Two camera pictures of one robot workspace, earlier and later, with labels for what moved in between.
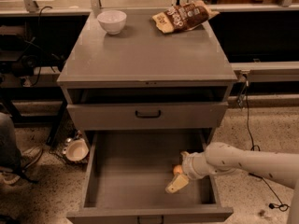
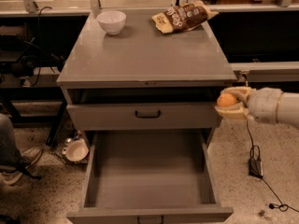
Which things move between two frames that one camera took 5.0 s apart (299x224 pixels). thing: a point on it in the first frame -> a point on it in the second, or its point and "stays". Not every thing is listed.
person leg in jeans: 10,157 stays
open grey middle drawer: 128,173 stays
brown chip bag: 185,16 stays
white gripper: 191,166 -> 263,105
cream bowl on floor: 77,149 stays
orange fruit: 177,169 -> 225,100
